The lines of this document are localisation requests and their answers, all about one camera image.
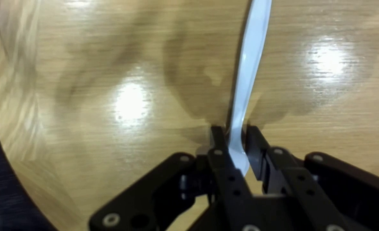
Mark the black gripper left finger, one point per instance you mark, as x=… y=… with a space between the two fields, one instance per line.
x=155 y=200

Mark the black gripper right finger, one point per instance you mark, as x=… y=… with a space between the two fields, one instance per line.
x=329 y=193

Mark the oval wooden coffee table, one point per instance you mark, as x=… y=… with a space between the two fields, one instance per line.
x=95 y=92

